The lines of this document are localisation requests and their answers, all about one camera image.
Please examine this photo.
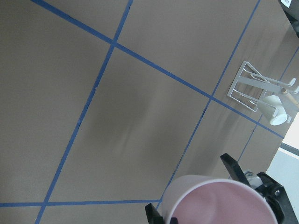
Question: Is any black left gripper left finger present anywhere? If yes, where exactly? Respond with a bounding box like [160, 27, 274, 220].
[145, 203, 166, 224]

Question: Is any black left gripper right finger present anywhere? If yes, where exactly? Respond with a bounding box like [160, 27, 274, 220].
[220, 153, 292, 224]

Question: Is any pink ikea cup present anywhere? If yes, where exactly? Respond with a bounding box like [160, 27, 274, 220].
[161, 175, 277, 224]

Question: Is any white ikea cup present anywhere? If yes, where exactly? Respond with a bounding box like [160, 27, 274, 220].
[257, 95, 288, 126]

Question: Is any white wire cup rack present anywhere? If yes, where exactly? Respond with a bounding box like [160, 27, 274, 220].
[227, 61, 299, 123]

